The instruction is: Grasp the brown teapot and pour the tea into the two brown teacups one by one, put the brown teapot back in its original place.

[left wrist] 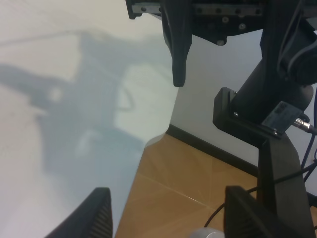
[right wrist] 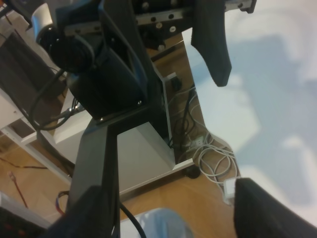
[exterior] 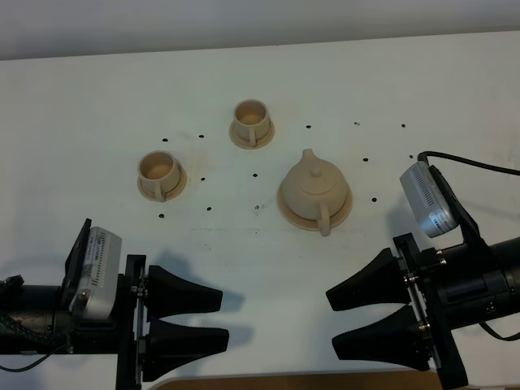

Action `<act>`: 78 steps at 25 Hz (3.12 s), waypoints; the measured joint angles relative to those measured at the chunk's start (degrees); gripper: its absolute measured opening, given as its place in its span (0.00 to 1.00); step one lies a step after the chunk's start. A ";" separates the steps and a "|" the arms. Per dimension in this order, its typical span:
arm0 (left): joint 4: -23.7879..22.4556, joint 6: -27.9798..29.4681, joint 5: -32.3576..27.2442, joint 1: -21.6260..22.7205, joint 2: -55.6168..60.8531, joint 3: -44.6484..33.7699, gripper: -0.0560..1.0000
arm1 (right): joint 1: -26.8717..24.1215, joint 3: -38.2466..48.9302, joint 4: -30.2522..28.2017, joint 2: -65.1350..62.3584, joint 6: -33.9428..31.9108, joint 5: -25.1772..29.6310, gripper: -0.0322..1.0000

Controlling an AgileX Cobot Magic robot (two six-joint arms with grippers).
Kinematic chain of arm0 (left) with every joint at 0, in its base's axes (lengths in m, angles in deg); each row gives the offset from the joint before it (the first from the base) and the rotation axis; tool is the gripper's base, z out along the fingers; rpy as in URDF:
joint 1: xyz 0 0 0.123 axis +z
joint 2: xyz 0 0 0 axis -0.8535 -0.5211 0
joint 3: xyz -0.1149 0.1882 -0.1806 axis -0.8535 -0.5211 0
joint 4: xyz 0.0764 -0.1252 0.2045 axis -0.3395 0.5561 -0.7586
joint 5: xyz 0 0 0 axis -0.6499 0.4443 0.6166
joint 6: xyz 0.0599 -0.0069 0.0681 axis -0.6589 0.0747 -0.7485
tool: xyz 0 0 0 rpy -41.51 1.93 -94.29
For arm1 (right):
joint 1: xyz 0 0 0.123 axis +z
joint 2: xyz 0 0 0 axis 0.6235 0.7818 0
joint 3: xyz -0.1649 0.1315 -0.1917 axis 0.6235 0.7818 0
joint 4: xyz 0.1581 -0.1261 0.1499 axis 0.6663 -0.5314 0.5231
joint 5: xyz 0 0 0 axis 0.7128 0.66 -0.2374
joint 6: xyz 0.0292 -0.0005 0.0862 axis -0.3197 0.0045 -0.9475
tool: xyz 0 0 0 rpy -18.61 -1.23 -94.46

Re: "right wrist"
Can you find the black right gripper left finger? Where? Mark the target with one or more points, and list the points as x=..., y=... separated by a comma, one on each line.
x=209, y=39

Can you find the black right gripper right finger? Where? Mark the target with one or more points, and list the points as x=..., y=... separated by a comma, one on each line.
x=259, y=215

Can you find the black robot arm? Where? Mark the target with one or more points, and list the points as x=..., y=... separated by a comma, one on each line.
x=254, y=66

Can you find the white power strip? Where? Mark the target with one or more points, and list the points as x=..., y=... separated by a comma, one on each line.
x=196, y=143

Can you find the white metal cart frame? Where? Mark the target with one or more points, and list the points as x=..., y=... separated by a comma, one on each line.
x=143, y=156

